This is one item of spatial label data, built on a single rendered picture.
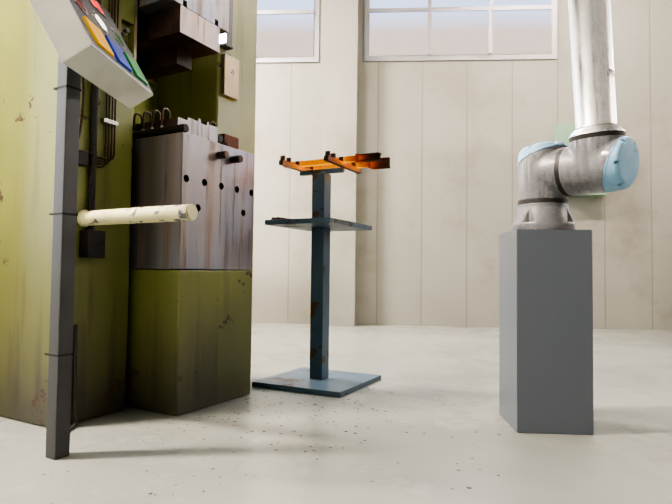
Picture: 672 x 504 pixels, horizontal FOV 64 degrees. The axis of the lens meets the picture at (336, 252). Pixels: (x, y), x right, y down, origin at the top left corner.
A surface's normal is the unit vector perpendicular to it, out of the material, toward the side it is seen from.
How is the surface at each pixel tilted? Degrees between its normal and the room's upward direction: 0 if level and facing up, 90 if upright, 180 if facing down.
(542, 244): 90
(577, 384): 90
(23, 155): 90
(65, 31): 90
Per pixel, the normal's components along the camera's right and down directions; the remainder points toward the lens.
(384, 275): -0.06, -0.04
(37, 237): -0.48, -0.04
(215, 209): 0.88, -0.01
